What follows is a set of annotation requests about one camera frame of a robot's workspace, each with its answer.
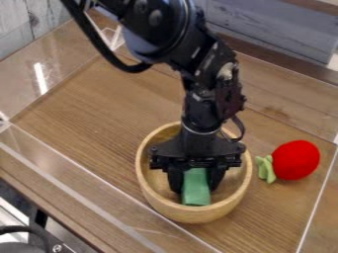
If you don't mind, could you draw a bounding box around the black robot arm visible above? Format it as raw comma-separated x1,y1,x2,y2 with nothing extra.
99,0,246,194

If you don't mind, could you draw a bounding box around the clear acrylic corner bracket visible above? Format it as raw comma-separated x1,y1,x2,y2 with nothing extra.
85,12,126,51

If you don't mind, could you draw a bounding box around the green rectangular block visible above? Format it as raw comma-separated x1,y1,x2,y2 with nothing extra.
181,168,212,207

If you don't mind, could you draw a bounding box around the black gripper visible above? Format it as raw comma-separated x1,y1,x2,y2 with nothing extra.
149,130,246,194

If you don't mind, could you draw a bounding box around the brown wooden bowl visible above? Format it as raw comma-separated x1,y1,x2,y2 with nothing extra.
135,122,254,224

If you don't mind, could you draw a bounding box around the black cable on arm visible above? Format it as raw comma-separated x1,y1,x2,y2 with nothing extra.
59,0,157,74

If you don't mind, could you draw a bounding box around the black table frame bracket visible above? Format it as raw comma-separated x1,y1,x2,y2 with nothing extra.
0,207,77,253

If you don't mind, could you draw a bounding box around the clear acrylic front wall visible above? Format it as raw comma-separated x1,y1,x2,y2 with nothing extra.
0,123,221,253

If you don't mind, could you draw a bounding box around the red plush tomato toy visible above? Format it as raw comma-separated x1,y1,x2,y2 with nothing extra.
256,140,321,184

